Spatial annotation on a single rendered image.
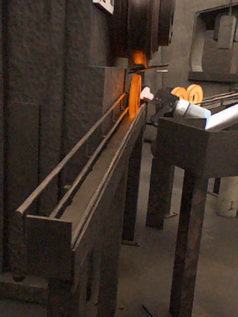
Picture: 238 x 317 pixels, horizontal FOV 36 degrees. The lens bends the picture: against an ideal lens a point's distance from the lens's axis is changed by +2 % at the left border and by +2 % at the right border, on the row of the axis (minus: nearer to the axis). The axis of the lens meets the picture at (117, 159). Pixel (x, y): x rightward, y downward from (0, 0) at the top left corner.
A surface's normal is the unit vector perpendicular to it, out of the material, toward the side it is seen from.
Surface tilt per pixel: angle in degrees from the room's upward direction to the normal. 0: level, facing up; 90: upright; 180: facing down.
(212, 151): 90
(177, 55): 90
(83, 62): 90
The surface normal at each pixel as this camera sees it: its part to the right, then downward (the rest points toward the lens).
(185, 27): -0.39, 0.20
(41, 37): -0.16, 0.23
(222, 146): 0.43, 0.25
